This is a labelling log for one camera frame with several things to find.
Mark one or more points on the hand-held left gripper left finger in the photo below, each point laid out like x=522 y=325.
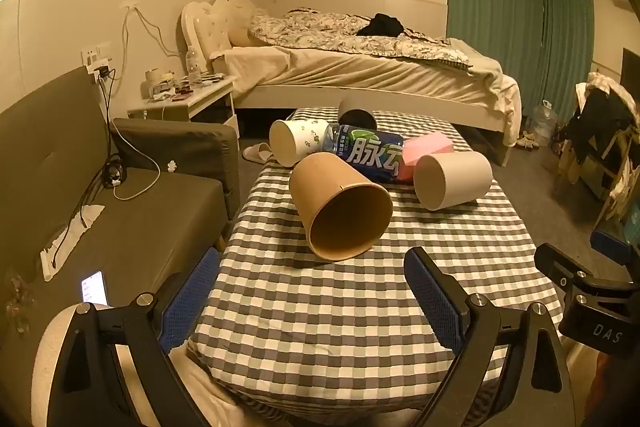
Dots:
x=186 y=307

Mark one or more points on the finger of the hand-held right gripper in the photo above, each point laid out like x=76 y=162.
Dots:
x=560 y=264
x=612 y=243

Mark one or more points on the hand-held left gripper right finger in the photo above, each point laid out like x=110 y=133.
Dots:
x=436 y=304

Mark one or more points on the brown paper cup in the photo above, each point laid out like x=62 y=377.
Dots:
x=345 y=212

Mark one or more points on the person's right forearm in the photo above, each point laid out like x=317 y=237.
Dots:
x=620 y=392

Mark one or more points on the plain white paper cup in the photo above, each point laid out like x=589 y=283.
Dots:
x=452 y=181

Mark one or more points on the white cup with green print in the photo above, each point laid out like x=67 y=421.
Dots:
x=295 y=141

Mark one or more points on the dark grey cup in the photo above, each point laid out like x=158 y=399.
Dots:
x=357 y=114

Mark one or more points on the lit smartphone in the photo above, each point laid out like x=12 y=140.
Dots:
x=94 y=289

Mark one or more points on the grey checked tablecloth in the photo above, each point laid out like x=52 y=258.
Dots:
x=325 y=322

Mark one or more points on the chair piled with clothes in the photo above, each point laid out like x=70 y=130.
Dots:
x=600 y=127

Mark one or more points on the pair of shoes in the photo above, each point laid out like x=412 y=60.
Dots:
x=527 y=141

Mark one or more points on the white tissue sheet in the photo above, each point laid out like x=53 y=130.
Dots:
x=75 y=234

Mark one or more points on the large clear water jug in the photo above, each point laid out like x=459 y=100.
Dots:
x=544 y=124

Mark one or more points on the pink sponge block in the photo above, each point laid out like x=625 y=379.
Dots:
x=430 y=147

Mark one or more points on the olive grey sofa cushion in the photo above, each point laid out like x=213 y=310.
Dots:
x=185 y=147

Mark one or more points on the blue label plastic bottle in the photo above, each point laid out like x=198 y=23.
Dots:
x=367 y=152

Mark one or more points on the beige slipper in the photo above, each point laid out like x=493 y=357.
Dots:
x=257 y=152

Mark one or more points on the white nightstand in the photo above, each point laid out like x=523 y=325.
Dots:
x=197 y=104

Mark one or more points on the white tape roll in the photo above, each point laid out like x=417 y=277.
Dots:
x=157 y=79

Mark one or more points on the white bed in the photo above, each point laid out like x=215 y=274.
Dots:
x=360 y=82

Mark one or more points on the clear plastic bottle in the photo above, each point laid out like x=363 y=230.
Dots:
x=193 y=69

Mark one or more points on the white tufted headboard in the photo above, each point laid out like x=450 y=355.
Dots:
x=205 y=32

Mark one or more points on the black garment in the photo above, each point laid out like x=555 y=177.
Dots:
x=382 y=26

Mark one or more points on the patterned blanket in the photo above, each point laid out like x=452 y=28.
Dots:
x=325 y=32

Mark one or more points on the black wall charger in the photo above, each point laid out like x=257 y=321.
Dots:
x=104 y=72

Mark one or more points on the white wall switch panel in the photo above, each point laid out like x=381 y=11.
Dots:
x=96 y=53

